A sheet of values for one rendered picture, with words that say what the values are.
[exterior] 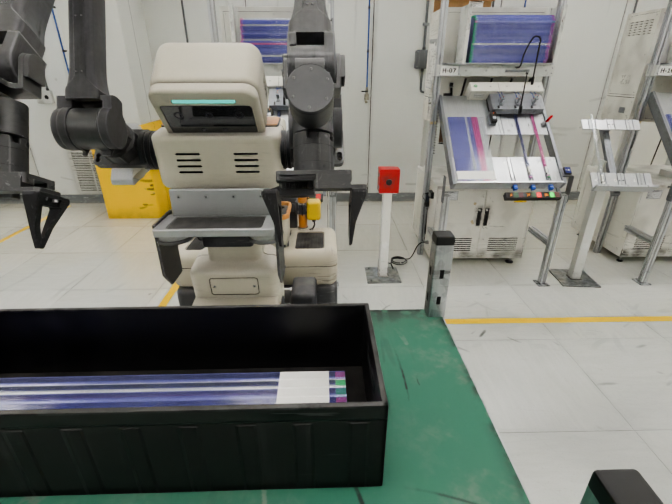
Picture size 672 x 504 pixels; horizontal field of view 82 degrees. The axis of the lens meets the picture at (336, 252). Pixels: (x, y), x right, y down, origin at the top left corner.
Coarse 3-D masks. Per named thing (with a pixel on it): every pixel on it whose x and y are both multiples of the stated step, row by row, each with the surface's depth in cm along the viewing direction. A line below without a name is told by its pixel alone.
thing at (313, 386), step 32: (0, 384) 46; (32, 384) 46; (64, 384) 46; (96, 384) 46; (128, 384) 46; (160, 384) 46; (192, 384) 46; (224, 384) 46; (256, 384) 46; (288, 384) 46; (320, 384) 46
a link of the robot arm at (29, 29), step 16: (0, 0) 55; (16, 0) 55; (32, 0) 57; (48, 0) 60; (0, 16) 54; (16, 16) 54; (32, 16) 57; (48, 16) 60; (0, 32) 53; (16, 32) 53; (32, 32) 56; (0, 48) 52; (16, 48) 52; (32, 48) 55; (0, 64) 51; (16, 64) 52; (16, 80) 53
